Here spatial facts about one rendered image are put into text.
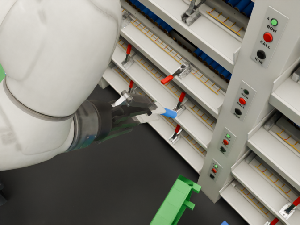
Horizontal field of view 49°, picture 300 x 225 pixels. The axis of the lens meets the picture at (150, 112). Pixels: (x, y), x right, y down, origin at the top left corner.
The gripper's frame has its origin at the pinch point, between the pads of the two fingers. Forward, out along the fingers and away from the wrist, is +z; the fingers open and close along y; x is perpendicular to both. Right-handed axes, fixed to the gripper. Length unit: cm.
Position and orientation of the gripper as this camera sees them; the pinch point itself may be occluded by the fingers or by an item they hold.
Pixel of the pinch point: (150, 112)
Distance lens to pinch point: 74.4
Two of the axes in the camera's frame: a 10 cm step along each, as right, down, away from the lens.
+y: 5.7, -6.8, -4.7
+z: 5.8, -0.8, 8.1
